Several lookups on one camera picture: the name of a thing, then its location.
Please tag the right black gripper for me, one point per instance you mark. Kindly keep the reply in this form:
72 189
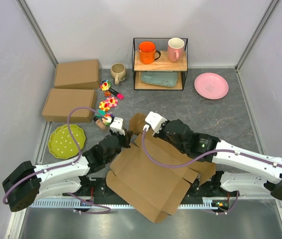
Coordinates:
159 134

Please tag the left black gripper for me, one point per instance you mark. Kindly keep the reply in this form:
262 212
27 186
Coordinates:
126 138

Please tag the cardboard box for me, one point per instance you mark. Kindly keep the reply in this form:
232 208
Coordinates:
61 102
78 75
153 190

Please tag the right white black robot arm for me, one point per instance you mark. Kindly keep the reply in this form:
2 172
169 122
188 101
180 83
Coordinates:
262 173

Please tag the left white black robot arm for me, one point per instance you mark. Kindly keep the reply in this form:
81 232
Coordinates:
28 183

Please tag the brown small bottle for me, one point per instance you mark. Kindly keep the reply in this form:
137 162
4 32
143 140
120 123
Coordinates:
100 124

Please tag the green dotted plate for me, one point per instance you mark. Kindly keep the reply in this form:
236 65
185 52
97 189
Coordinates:
62 146

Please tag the rainbow flower plush lower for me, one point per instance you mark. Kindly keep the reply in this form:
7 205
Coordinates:
108 118

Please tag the rainbow flower plush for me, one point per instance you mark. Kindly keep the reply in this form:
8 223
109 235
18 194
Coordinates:
105 85
108 118

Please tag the teal block toy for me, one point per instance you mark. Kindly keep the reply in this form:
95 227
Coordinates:
99 114

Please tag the yellow flower plush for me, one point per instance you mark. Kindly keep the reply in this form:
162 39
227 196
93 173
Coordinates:
104 106

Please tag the teal rectangular ceramic plate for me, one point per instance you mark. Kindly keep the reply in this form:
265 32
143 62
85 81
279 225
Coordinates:
166 79

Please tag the pink flower plush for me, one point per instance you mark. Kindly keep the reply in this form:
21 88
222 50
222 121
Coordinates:
112 102

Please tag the pink round plate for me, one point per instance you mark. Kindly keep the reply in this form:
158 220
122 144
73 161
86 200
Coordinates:
211 86

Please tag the small orange flower charm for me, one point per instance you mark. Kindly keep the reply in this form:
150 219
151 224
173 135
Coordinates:
107 93

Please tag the pink black highlighter pen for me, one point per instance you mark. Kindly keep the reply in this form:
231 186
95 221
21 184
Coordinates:
116 93

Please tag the rainbow flower plush top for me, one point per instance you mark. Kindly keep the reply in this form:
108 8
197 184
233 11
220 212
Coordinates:
105 85

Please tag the orange enamel mug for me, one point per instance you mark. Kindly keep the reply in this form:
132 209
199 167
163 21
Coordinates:
148 52

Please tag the beige ceramic mug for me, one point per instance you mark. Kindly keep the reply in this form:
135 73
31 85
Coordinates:
118 72

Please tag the pink ceramic mug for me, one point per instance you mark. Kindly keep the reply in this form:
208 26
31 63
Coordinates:
175 49

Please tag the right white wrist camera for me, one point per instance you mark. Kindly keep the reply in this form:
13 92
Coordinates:
154 121

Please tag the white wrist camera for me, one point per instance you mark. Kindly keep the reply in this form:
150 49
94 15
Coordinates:
117 126
154 121

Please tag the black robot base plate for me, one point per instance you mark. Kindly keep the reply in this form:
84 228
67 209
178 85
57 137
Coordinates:
102 194

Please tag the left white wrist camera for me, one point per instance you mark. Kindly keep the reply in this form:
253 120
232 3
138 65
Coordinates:
117 126

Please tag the black wire wooden shelf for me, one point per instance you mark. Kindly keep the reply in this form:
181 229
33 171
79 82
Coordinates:
163 64

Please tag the grey slotted cable duct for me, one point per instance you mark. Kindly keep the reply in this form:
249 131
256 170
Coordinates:
72 203

